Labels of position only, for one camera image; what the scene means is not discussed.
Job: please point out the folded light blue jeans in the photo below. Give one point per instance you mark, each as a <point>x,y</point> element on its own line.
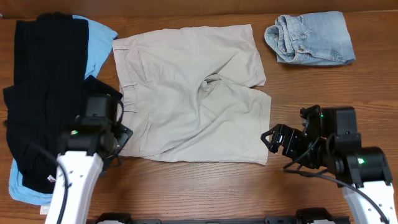
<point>318,39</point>

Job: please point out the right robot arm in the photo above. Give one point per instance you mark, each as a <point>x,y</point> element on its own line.
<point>329,147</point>

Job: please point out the black garment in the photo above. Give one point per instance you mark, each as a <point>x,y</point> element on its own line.
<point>46,99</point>

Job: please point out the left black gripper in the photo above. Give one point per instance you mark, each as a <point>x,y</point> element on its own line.
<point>122,135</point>

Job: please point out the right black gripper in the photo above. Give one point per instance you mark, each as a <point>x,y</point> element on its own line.
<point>293,135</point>

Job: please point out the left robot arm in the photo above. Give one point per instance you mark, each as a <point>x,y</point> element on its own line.
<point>86,150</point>

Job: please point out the beige khaki shorts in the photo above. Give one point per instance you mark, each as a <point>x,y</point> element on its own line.
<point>192,94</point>

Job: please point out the light blue t-shirt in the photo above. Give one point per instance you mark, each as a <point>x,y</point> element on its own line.
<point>96,43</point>

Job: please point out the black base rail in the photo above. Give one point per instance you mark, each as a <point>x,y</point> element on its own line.
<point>315,215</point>

